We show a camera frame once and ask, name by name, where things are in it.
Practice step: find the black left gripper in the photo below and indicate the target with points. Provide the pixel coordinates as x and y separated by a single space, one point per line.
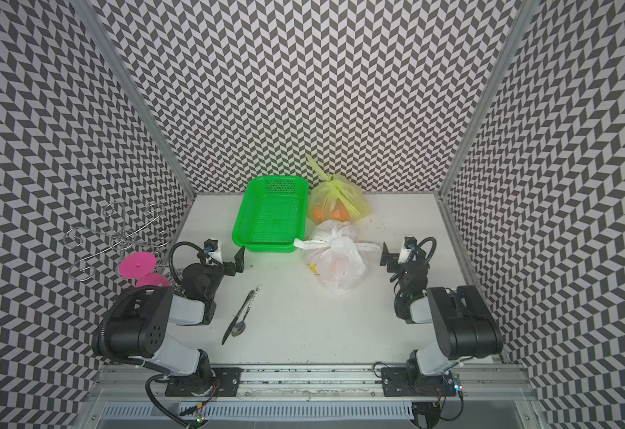
232 263

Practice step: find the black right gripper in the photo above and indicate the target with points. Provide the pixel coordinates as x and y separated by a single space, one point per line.
390 261

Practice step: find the white printed plastic bag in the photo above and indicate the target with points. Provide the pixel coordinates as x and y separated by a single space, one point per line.
334 255

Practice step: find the yellow-green plastic bag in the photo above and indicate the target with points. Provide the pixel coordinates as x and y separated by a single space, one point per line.
336 198

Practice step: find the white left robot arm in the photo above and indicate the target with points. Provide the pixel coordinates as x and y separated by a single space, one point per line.
135 329

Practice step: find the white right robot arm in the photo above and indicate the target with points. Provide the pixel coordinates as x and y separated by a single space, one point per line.
463 326

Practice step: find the metal knife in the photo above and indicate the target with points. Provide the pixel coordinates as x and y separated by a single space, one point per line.
235 320

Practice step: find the green plastic basket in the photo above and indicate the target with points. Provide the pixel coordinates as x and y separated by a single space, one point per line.
272 215

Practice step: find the metal spoon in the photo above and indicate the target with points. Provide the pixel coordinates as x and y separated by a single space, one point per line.
241 325

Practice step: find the pink plastic cup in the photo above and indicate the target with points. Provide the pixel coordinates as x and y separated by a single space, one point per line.
139 267

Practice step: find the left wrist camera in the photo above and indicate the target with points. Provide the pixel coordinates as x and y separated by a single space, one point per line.
212 251

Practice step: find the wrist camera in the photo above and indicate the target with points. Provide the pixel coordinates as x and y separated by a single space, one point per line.
407 250
212 251

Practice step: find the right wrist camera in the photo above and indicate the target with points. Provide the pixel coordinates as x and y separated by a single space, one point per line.
407 250

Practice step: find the metal wire rack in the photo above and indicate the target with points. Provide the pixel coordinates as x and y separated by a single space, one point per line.
118 237

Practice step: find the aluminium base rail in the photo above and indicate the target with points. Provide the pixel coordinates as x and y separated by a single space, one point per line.
311 392

